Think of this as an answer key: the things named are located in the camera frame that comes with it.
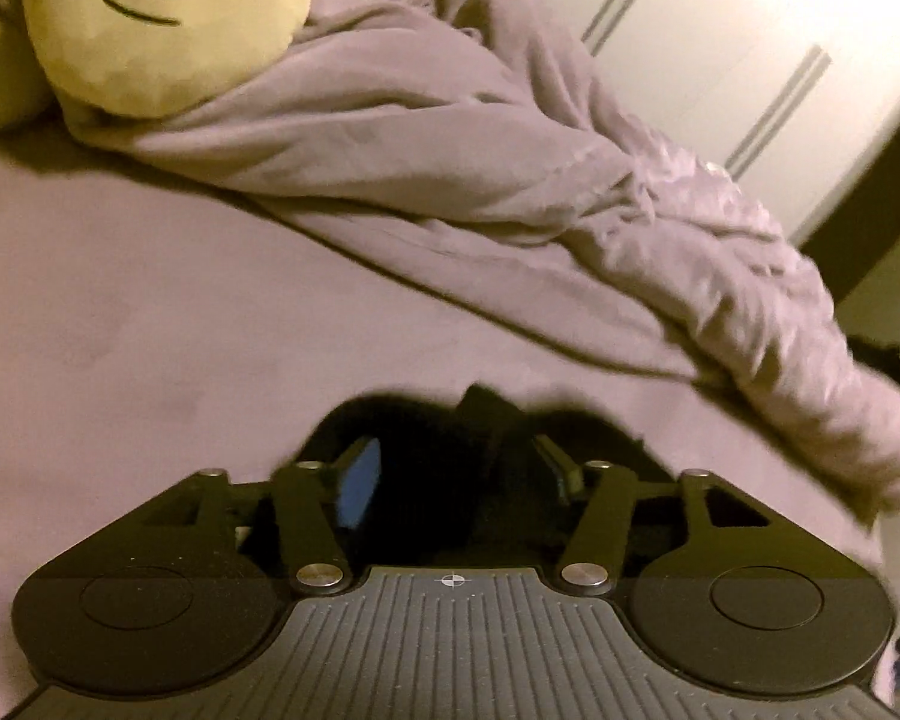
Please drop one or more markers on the white wardrobe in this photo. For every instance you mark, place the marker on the white wardrobe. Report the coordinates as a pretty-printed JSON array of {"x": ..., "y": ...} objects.
[{"x": 750, "y": 52}]

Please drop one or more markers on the black knit sweater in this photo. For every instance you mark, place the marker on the black knit sweater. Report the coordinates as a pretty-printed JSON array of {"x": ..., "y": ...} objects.
[{"x": 465, "y": 465}]

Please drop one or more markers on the cream round-head plush doll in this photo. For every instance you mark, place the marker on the cream round-head plush doll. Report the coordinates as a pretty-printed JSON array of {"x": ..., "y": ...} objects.
[{"x": 157, "y": 22}]

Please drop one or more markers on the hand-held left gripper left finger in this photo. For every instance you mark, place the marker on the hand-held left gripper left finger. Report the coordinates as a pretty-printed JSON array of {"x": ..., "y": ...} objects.
[{"x": 360, "y": 481}]

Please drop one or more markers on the purple duvet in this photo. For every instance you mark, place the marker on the purple duvet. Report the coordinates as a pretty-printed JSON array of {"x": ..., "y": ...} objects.
[{"x": 495, "y": 165}]

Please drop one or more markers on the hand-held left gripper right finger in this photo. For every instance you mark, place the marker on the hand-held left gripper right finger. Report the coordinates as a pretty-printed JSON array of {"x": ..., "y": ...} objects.
[{"x": 562, "y": 469}]

